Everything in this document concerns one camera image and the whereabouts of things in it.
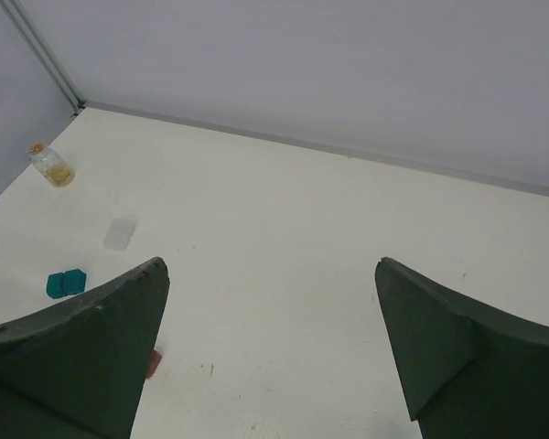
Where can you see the small glass vial orange pills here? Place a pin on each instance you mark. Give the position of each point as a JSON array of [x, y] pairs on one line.
[[50, 165]]

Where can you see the aluminium frame post left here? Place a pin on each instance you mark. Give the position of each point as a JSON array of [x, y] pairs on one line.
[[29, 31]]

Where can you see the clear plastic pill box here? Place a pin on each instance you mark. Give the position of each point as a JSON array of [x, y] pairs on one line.
[[119, 234]]

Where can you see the red pill box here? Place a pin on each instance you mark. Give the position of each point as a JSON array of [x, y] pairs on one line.
[[153, 364]]

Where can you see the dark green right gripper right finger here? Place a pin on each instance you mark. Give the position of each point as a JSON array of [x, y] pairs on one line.
[[467, 369]]

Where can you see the teal pill box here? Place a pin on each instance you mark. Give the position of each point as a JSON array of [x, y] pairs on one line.
[[60, 285]]

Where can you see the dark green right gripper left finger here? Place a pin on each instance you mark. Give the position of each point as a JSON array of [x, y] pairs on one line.
[[77, 369]]

